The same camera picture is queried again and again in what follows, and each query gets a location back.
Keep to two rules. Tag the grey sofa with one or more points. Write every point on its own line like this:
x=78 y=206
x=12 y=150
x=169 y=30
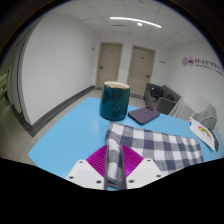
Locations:
x=165 y=103

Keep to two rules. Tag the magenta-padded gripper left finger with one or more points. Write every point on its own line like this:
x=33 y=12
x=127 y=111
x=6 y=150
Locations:
x=93 y=166

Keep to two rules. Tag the wall logo sign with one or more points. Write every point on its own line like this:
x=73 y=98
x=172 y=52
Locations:
x=203 y=65

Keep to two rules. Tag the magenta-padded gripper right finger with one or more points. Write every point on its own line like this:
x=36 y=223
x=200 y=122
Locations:
x=135 y=166

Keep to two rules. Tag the beige door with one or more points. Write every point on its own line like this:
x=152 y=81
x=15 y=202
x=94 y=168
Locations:
x=108 y=65
x=140 y=71

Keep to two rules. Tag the black bag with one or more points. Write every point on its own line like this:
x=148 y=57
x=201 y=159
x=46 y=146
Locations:
x=156 y=92

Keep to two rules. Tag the small round ceiling light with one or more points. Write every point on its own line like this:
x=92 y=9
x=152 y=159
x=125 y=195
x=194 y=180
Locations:
x=139 y=24

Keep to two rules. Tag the purple smartphone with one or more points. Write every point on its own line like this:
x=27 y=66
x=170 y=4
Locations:
x=144 y=115

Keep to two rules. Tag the dark green mug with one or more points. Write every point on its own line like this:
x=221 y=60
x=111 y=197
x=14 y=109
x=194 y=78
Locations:
x=115 y=101

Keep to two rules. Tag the white rainbow print pad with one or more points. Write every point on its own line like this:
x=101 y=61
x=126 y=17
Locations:
x=203 y=133

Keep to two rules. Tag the long ceiling light strip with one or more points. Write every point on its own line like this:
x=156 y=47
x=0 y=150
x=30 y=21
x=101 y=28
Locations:
x=133 y=20

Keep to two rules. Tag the grey white checkered towel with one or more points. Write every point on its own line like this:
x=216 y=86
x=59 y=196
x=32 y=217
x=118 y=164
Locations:
x=160 y=146

